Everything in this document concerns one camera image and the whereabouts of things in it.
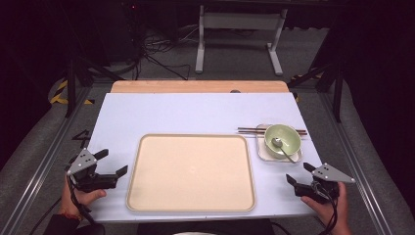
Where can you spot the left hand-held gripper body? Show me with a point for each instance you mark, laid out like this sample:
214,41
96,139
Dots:
81,163

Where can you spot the black stand legs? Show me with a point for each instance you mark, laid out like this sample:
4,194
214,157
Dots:
70,88
337,94

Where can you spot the aluminium rail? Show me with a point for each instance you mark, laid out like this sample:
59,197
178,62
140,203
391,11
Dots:
42,166
355,156

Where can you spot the dark equipment box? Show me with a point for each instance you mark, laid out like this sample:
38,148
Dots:
127,29

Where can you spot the person's right hand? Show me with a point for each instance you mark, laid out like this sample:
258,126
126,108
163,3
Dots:
341,215

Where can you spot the green bowl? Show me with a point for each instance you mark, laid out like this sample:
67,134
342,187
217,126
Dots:
288,135

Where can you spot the grey round table grommet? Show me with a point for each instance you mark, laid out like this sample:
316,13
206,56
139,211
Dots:
235,91

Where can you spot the wooden table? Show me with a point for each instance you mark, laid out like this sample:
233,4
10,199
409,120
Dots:
195,86

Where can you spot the beige plastic tray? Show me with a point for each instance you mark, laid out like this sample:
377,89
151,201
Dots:
192,173

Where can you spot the white metal desk frame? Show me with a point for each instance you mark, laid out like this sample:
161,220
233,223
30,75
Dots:
241,21

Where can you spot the person's left hand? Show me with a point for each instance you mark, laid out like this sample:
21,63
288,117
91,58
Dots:
75,202

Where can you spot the white square plate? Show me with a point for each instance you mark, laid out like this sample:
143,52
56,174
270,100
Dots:
262,153

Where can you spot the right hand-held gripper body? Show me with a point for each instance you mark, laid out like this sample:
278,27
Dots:
329,173

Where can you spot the dark wooden chopstick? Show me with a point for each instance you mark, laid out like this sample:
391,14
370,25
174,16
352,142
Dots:
249,131
249,128

